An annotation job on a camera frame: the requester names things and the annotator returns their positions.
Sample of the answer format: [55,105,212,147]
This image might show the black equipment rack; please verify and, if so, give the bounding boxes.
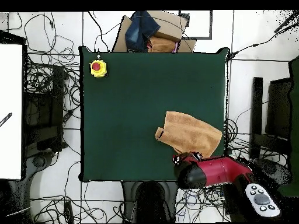
[23,65,65,159]

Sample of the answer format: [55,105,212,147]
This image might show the black square frame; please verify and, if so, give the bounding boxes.
[178,10,213,40]

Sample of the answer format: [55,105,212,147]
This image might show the black emergency stop cable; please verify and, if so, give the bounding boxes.
[87,10,110,53]

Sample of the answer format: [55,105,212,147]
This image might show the black floor bar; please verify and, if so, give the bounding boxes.
[249,76,263,160]

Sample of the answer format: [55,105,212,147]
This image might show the dark green table cloth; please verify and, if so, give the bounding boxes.
[78,45,230,183]

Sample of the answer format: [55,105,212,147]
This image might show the dark grey stand base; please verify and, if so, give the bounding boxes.
[6,151,57,222]
[253,158,293,187]

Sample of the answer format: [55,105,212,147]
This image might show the orange-brown folded cloth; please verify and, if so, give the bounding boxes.
[147,36,177,53]

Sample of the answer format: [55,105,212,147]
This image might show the white board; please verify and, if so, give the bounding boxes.
[0,44,23,180]

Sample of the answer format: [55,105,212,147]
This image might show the black cable bundle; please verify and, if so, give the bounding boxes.
[24,47,81,117]
[224,118,288,162]

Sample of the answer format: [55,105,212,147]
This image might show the black stand frame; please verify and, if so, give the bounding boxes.
[266,78,293,141]

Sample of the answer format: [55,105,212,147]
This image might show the yellow emergency stop button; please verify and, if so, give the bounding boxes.
[89,54,108,78]

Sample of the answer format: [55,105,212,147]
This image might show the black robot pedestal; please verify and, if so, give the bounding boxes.
[121,180,179,223]

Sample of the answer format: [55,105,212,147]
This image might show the black striped rod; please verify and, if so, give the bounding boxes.
[0,112,13,128]

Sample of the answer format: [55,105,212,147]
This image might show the cable tangle beside pedestal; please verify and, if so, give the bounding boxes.
[175,184,231,222]

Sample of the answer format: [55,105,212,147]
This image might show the brown cardboard box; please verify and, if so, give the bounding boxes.
[112,10,197,53]

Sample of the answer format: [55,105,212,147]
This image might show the tan terry towel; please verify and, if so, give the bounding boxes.
[155,110,223,159]

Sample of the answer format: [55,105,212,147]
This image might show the blue denim jeans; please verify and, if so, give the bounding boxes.
[124,10,161,53]

